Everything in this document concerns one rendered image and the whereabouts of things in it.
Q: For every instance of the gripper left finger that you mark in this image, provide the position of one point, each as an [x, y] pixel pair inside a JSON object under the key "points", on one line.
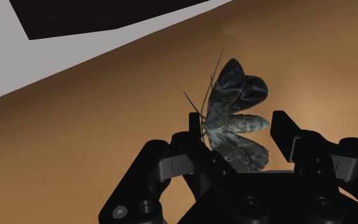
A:
{"points": [[141, 173]]}

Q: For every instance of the grey moth figure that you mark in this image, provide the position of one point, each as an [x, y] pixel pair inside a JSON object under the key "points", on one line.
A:
{"points": [[239, 124]]}

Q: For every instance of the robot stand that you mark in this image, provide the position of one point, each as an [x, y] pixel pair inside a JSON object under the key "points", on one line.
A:
{"points": [[98, 15]]}

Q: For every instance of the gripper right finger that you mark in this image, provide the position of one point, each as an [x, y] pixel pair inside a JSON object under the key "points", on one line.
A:
{"points": [[313, 149]]}

